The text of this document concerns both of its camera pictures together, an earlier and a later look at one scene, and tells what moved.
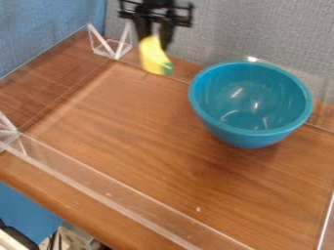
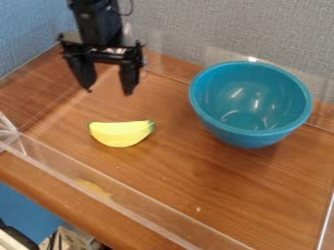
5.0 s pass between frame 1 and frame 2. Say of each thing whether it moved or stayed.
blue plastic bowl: stayed
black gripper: moved
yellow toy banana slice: moved
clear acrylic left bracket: stayed
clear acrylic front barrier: stayed
